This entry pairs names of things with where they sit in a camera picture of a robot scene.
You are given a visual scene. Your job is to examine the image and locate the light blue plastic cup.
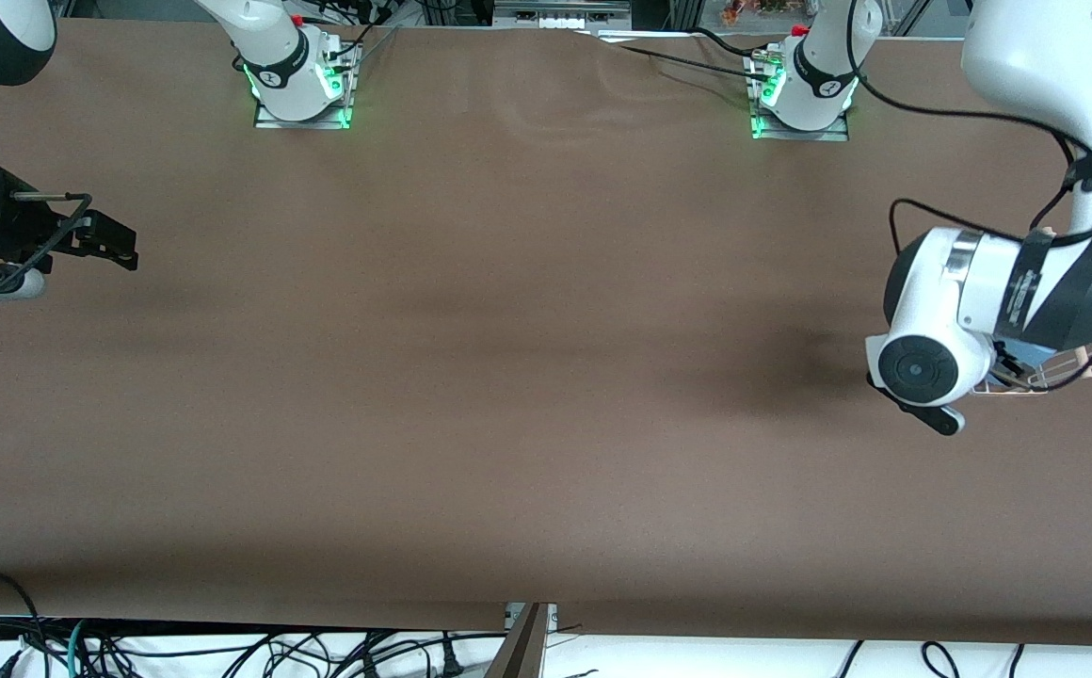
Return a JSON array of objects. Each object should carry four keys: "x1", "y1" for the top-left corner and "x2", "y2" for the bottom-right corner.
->
[{"x1": 1007, "y1": 341, "x2": 1088, "y2": 378}]

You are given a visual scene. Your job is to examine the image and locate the orange packaged items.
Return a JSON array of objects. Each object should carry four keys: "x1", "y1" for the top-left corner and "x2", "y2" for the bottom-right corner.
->
[{"x1": 720, "y1": 0, "x2": 792, "y2": 24}]

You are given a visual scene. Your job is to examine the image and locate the brown table cover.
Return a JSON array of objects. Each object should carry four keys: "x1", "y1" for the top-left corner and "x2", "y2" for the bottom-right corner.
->
[{"x1": 0, "y1": 21, "x2": 1092, "y2": 651}]

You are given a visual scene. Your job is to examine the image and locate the brown wooden plank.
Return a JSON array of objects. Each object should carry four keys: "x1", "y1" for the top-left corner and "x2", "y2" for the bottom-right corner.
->
[{"x1": 485, "y1": 603, "x2": 549, "y2": 678}]

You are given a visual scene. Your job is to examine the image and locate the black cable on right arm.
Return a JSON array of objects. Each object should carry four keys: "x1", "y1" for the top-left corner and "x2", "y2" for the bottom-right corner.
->
[{"x1": 0, "y1": 85, "x2": 95, "y2": 288}]

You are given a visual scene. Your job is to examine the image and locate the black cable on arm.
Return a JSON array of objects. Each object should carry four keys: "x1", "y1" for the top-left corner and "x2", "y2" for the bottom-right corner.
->
[
  {"x1": 0, "y1": 85, "x2": 95, "y2": 288},
  {"x1": 847, "y1": 0, "x2": 1092, "y2": 392}
]

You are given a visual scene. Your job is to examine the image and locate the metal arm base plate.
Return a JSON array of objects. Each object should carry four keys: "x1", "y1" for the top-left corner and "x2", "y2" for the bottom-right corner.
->
[
  {"x1": 254, "y1": 38, "x2": 356, "y2": 131},
  {"x1": 750, "y1": 47, "x2": 851, "y2": 143}
]

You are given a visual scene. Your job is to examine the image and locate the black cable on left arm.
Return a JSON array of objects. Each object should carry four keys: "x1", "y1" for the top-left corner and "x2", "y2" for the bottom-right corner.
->
[{"x1": 847, "y1": 0, "x2": 1092, "y2": 392}]

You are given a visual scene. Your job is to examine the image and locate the black base connector cable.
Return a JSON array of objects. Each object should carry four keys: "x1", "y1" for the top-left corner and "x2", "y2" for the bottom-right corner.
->
[{"x1": 325, "y1": 24, "x2": 398, "y2": 72}]

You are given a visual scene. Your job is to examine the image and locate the short black table cable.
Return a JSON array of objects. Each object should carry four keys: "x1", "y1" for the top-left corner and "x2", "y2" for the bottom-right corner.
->
[{"x1": 692, "y1": 26, "x2": 773, "y2": 59}]

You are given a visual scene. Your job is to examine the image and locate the long black table cable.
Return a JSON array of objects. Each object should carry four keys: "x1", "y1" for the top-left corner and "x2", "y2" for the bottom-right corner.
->
[{"x1": 593, "y1": 33, "x2": 778, "y2": 84}]

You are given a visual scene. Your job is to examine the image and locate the small metal bracket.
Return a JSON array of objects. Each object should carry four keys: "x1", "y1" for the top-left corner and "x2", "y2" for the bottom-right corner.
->
[{"x1": 506, "y1": 603, "x2": 559, "y2": 634}]

